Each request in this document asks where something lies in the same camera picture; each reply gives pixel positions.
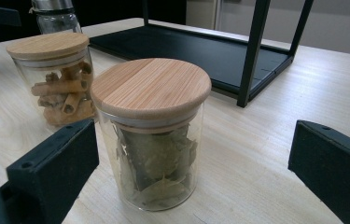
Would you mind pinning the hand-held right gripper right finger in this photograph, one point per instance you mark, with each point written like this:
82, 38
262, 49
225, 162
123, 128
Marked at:
337, 168

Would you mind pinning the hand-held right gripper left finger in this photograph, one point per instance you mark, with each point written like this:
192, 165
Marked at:
54, 174

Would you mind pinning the bay leaf jar wooden lid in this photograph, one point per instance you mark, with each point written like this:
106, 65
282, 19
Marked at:
151, 93

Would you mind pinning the brown jar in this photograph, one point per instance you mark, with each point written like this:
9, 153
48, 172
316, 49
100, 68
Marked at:
48, 46

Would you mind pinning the glass jar with metal lid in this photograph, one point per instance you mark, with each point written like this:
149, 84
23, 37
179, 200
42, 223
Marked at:
56, 18

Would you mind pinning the black metal shelf rack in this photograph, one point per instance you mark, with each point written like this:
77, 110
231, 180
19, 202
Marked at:
194, 53

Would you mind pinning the light wooden cabinet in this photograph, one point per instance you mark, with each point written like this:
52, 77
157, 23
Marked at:
200, 14

